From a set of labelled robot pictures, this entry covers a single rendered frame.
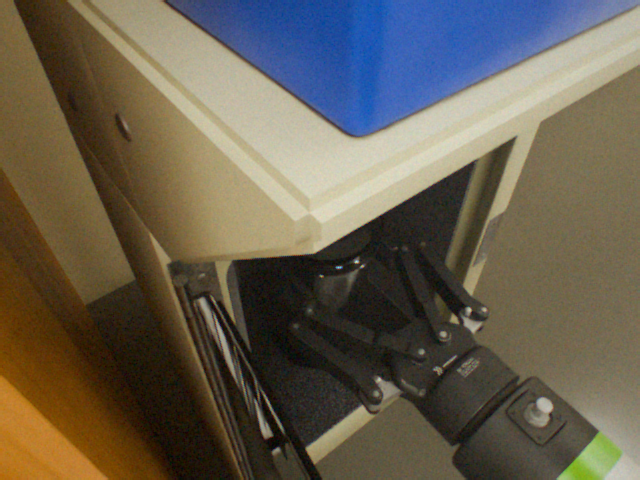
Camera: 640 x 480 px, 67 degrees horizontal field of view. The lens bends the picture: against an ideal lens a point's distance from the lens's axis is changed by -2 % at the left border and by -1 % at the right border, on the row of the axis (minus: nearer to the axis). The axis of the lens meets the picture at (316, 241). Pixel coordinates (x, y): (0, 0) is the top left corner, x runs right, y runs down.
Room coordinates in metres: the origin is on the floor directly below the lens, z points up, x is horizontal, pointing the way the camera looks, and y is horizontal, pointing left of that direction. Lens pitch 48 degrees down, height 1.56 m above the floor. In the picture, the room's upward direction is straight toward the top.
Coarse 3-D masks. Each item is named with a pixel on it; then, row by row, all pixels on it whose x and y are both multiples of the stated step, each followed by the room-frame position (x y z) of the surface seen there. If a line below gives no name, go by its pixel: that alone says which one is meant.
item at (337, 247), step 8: (368, 224) 0.30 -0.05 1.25; (352, 232) 0.29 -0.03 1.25; (360, 232) 0.29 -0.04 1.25; (368, 232) 0.29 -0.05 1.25; (336, 240) 0.28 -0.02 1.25; (344, 240) 0.28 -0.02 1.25; (352, 240) 0.28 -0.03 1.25; (360, 240) 0.28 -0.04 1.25; (368, 240) 0.29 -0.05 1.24; (328, 248) 0.27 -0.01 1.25; (336, 248) 0.27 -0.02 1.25; (344, 248) 0.28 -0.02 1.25; (352, 248) 0.28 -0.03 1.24; (360, 248) 0.28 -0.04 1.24; (312, 256) 0.27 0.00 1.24; (320, 256) 0.27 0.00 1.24; (328, 256) 0.27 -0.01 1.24; (336, 256) 0.27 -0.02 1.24; (344, 256) 0.27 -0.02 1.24
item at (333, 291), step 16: (288, 256) 0.27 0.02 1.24; (304, 256) 0.27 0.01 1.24; (352, 256) 0.27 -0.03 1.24; (368, 256) 0.28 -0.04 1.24; (352, 272) 0.28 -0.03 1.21; (320, 288) 0.27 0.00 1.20; (336, 288) 0.27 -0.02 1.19; (352, 288) 0.29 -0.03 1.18; (320, 304) 0.27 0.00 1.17; (336, 304) 0.28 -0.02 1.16; (352, 304) 0.29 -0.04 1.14; (288, 320) 0.29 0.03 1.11; (352, 320) 0.31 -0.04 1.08; (288, 336) 0.29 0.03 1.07
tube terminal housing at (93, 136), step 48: (48, 0) 0.16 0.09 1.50; (48, 48) 0.19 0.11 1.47; (96, 96) 0.14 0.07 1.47; (96, 144) 0.17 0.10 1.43; (528, 144) 0.33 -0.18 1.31; (480, 192) 0.35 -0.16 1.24; (144, 240) 0.15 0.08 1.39; (480, 240) 0.32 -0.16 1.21; (144, 288) 0.21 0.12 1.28; (192, 384) 0.18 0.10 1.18; (336, 432) 0.22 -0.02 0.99
